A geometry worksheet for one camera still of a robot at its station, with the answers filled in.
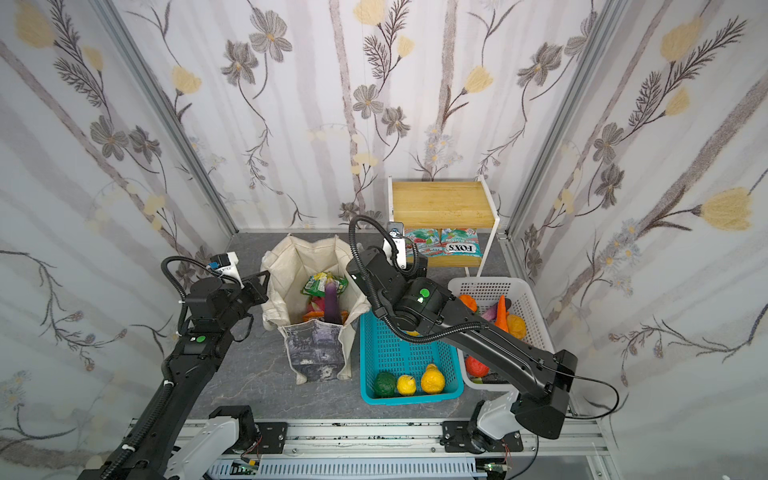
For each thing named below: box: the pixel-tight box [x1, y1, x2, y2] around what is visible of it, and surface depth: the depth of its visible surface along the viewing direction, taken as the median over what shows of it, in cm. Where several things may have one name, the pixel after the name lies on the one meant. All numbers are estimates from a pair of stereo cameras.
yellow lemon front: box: [397, 374, 416, 396], surface depth 80 cm
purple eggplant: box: [325, 281, 341, 324], surface depth 88 cm
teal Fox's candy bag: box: [426, 228, 483, 258], surface depth 95 cm
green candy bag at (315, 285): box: [300, 272, 349, 297], surface depth 92 cm
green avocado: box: [374, 371, 397, 398], surface depth 79 cm
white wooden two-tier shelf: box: [387, 175, 500, 277], surface depth 84 cm
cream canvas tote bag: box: [263, 234, 372, 385], surface depth 80 cm
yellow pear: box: [421, 363, 445, 394], surface depth 80 cm
